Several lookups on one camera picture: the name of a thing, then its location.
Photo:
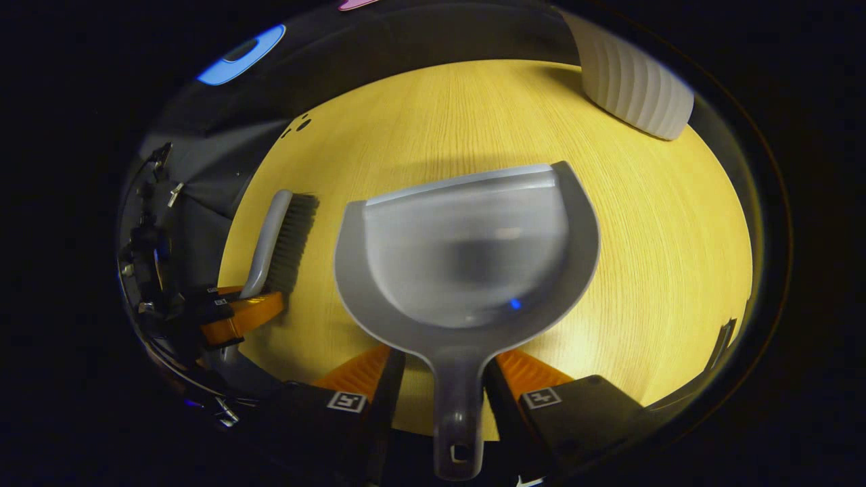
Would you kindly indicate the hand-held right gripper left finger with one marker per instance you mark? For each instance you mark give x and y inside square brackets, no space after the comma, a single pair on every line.
[387,406]

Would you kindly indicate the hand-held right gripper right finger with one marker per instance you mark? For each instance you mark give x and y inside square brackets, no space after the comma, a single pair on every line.
[504,406]

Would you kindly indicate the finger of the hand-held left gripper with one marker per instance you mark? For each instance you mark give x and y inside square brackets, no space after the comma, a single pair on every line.
[247,316]

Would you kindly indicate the small grey broom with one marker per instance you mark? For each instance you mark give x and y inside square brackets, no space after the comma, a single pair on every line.
[291,237]

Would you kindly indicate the grey dustpan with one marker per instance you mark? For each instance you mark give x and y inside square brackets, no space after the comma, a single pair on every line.
[467,250]

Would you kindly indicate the white ribbed garbage bin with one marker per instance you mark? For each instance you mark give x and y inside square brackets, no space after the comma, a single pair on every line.
[636,81]

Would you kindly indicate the yellow wooden desktop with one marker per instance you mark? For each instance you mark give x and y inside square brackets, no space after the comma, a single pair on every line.
[663,237]

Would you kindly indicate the white cloth clip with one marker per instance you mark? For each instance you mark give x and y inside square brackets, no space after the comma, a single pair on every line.
[174,195]

